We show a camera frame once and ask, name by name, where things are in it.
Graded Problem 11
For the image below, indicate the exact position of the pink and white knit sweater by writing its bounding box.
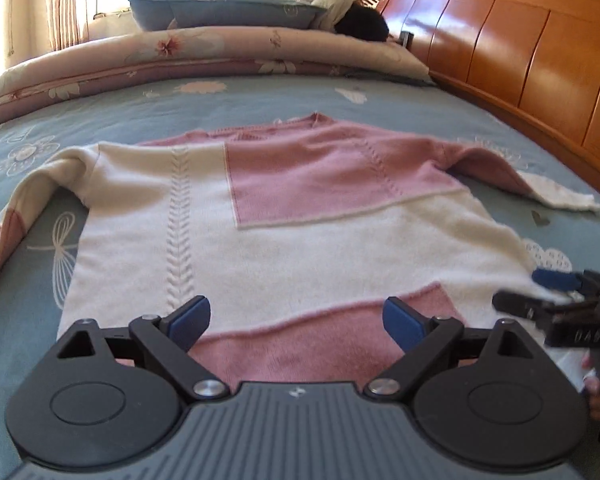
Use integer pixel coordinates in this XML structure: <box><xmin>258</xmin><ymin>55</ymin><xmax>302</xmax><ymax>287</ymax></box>
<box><xmin>0</xmin><ymin>114</ymin><xmax>598</xmax><ymax>384</ymax></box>

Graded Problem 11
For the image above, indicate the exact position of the person right hand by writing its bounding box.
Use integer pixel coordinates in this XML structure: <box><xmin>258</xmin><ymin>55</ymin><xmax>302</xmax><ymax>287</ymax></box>
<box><xmin>582</xmin><ymin>353</ymin><xmax>600</xmax><ymax>422</ymax></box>

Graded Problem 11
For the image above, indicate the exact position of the blue floral bed sheet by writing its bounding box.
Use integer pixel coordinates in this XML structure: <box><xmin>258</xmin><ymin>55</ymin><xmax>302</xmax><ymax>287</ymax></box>
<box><xmin>0</xmin><ymin>75</ymin><xmax>586</xmax><ymax>478</ymax></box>

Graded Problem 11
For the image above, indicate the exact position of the orange wooden headboard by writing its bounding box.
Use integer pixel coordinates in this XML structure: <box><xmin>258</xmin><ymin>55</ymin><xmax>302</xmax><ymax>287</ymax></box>
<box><xmin>378</xmin><ymin>0</ymin><xmax>600</xmax><ymax>192</ymax></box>

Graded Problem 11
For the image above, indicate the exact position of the pink floral folded quilt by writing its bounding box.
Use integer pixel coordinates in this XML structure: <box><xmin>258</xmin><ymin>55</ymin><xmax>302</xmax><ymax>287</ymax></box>
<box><xmin>0</xmin><ymin>26</ymin><xmax>431</xmax><ymax>125</ymax></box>

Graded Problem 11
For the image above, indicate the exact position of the blue pillow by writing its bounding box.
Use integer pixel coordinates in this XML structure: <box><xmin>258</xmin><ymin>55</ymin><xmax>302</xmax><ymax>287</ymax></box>
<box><xmin>128</xmin><ymin>0</ymin><xmax>326</xmax><ymax>32</ymax></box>

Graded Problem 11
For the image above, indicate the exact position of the person lying on bed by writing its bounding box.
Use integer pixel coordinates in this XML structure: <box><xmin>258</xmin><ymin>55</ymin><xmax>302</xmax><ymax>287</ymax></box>
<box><xmin>296</xmin><ymin>0</ymin><xmax>394</xmax><ymax>42</ymax></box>

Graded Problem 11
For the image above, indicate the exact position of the red striped curtain left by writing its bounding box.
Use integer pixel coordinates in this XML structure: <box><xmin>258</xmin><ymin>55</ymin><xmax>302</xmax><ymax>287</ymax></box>
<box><xmin>45</xmin><ymin>0</ymin><xmax>88</xmax><ymax>51</ymax></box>

